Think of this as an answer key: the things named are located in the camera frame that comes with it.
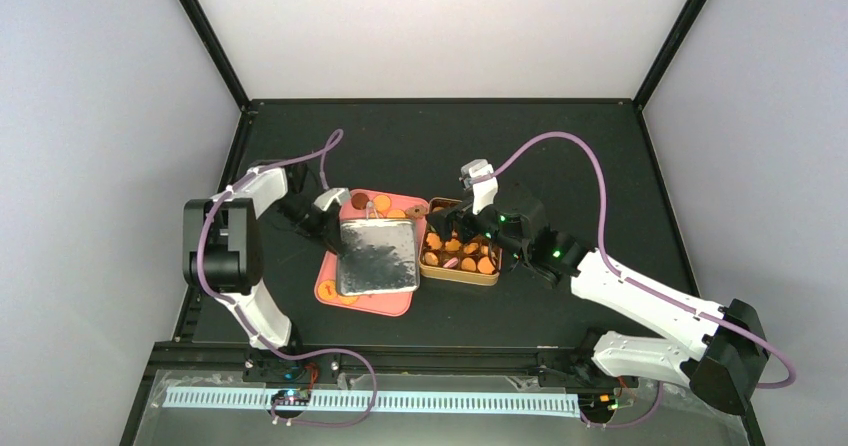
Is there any round dotted yellow biscuit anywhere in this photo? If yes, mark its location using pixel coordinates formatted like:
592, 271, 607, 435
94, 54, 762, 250
372, 194, 392, 213

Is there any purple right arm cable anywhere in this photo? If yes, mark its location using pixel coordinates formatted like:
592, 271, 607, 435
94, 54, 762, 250
490, 131, 798, 430

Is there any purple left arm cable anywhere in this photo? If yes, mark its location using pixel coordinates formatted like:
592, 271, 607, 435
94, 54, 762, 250
195, 128, 379, 430

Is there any gold cookie tin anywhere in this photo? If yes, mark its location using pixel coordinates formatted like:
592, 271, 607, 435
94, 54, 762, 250
419, 224, 502, 287

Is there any yellow biscuit red cross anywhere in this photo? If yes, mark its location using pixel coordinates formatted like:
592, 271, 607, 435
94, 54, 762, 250
316, 280, 338, 301

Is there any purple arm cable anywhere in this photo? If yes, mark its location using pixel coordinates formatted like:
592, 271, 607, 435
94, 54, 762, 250
195, 128, 379, 430
490, 131, 798, 430

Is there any round plain tan cookie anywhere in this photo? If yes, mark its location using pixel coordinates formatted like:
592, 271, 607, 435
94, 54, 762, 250
477, 257, 497, 275

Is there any white slotted cable duct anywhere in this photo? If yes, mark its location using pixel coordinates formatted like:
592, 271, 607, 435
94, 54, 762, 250
158, 386, 580, 418

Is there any dark chocolate round cookie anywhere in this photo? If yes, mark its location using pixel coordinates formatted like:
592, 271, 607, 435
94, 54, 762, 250
350, 192, 371, 210

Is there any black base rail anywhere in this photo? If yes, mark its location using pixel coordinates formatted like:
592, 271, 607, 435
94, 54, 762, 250
142, 342, 638, 393

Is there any pink plastic tray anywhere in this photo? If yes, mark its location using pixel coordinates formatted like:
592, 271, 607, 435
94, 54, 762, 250
313, 189, 425, 317

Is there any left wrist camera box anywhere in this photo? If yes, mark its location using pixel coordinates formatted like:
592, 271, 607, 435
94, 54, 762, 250
312, 187, 351, 216

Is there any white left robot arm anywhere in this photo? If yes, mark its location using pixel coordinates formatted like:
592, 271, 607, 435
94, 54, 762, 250
182, 163, 351, 351

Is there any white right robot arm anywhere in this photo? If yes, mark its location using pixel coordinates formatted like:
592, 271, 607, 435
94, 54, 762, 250
426, 194, 770, 416

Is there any silver metal tin lid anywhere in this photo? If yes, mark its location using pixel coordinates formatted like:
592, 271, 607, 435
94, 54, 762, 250
336, 219, 420, 296

